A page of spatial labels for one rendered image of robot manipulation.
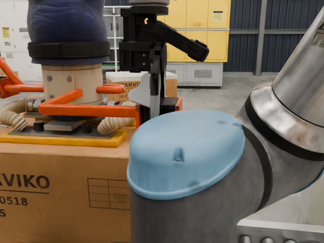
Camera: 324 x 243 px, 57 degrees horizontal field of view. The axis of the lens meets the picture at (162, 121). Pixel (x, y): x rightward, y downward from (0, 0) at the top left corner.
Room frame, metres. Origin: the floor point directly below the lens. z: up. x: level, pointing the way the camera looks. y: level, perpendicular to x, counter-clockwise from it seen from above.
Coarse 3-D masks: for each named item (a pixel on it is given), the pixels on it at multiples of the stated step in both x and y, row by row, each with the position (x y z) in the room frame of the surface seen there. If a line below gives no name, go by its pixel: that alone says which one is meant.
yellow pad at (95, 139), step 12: (12, 132) 0.79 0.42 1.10; (24, 132) 0.79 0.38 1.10; (36, 132) 0.78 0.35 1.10; (48, 132) 0.78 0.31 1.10; (60, 132) 0.78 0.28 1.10; (72, 132) 0.78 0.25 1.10; (84, 132) 0.77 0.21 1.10; (96, 132) 0.78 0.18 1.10; (120, 132) 0.79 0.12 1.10; (48, 144) 0.75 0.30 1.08; (60, 144) 0.74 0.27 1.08; (72, 144) 0.74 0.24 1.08; (84, 144) 0.73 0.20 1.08; (96, 144) 0.73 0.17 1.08; (108, 144) 0.72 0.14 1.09
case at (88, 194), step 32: (0, 128) 0.90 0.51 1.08; (96, 128) 0.89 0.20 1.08; (128, 128) 0.89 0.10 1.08; (0, 160) 0.71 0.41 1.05; (32, 160) 0.69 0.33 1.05; (64, 160) 0.68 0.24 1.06; (96, 160) 0.67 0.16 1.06; (128, 160) 0.66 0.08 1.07; (0, 192) 0.71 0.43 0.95; (32, 192) 0.70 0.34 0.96; (64, 192) 0.68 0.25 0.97; (96, 192) 0.67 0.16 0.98; (128, 192) 0.66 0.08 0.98; (0, 224) 0.71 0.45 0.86; (32, 224) 0.70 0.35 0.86; (64, 224) 0.69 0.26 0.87; (96, 224) 0.67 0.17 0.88; (128, 224) 0.66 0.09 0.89
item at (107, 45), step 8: (32, 48) 0.80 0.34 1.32; (40, 48) 0.78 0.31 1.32; (48, 48) 0.77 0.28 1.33; (56, 48) 0.77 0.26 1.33; (64, 48) 0.77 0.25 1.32; (72, 48) 0.78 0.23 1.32; (80, 48) 0.79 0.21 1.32; (88, 48) 0.80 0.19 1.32; (96, 48) 0.82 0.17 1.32; (104, 48) 0.85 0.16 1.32; (32, 56) 0.80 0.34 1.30; (40, 56) 0.78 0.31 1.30; (48, 56) 0.77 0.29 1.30; (56, 56) 0.77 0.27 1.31; (64, 56) 0.77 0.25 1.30; (72, 56) 0.78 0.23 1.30; (80, 56) 0.79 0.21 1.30; (88, 56) 0.80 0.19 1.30; (96, 56) 0.82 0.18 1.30
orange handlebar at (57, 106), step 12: (12, 84) 0.89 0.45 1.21; (36, 84) 0.92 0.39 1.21; (108, 84) 0.89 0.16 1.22; (120, 84) 0.88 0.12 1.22; (60, 96) 0.70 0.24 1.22; (72, 96) 0.75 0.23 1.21; (48, 108) 0.61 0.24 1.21; (60, 108) 0.61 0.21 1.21; (72, 108) 0.60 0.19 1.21; (84, 108) 0.60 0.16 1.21; (96, 108) 0.59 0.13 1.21; (108, 108) 0.59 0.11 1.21; (120, 108) 0.59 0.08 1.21; (132, 108) 0.59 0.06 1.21
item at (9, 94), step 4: (0, 80) 0.88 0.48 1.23; (4, 80) 0.89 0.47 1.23; (8, 80) 0.91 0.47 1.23; (0, 84) 0.88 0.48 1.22; (4, 84) 0.89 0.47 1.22; (0, 88) 0.88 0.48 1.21; (0, 92) 0.88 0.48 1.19; (4, 92) 0.89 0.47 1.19; (8, 92) 0.90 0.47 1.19; (12, 92) 0.92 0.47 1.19; (16, 92) 0.94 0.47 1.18; (4, 96) 0.88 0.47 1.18; (8, 96) 0.90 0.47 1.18
